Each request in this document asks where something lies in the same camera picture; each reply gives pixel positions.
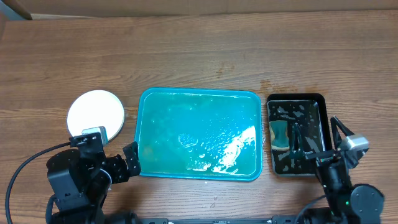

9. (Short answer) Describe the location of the black water tub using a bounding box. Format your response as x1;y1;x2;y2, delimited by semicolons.
267;93;333;176

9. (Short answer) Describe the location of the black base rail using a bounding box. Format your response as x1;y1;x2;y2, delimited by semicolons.
104;213;311;224

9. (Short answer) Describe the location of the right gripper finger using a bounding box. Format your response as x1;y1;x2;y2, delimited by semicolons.
330;116;354;149
289;123;304;160

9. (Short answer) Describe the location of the teal plastic tray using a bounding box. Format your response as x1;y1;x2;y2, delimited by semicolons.
134;88;263;182

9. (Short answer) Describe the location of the teal yellow sponge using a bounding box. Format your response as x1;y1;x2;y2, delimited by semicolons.
269;120;289;151

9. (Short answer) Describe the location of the white plate with sauce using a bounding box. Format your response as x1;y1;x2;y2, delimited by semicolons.
67;90;125;141

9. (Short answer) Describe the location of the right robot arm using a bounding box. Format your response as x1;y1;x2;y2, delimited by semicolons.
289;116;384;223

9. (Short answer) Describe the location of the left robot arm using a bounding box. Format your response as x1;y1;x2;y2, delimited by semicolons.
45;132;141;223

